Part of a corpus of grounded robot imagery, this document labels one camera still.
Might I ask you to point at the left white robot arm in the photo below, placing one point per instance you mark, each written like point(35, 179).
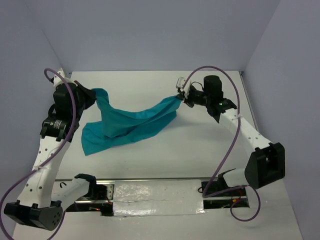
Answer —
point(38, 206)

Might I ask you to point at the silver taped panel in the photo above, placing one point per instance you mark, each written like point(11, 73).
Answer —
point(157, 198)

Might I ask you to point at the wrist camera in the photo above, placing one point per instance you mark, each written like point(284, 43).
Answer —
point(183, 87)
point(57, 77)

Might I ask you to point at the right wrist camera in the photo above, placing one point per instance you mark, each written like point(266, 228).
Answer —
point(183, 87)

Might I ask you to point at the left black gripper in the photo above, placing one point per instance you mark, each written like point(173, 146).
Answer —
point(90, 94)

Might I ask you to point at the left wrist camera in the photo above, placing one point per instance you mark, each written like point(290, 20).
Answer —
point(57, 77)

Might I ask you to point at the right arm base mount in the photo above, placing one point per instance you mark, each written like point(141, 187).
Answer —
point(223, 200)

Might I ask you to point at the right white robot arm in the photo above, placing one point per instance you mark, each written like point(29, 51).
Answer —
point(266, 160)

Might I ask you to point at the teal t shirt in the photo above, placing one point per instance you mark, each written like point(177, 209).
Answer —
point(119, 127)

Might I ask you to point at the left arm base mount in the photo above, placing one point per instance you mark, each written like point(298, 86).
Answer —
point(101, 200)

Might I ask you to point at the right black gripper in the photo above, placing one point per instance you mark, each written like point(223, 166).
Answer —
point(188, 101)

